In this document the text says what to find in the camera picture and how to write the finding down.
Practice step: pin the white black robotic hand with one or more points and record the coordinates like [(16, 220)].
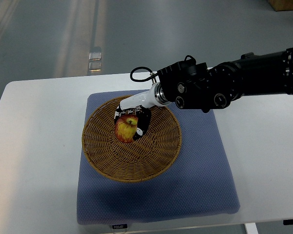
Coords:
[(142, 103)]

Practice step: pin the red yellow apple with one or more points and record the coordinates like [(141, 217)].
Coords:
[(125, 128)]

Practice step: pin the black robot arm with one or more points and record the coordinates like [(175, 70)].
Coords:
[(194, 86)]

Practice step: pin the woven wicker basket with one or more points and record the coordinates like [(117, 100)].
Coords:
[(139, 161)]

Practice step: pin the lower metal floor plate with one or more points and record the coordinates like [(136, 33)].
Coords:
[(95, 66)]

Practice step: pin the metal floor plate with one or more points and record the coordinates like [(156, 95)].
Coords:
[(95, 66), (95, 56)]

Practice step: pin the upper metal floor plate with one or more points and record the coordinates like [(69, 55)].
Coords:
[(95, 56)]

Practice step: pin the blue grey cushion mat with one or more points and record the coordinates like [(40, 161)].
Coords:
[(198, 183)]

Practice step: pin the white table leg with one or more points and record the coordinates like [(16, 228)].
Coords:
[(251, 228)]

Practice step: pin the black table control panel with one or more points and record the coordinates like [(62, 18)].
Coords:
[(288, 222)]

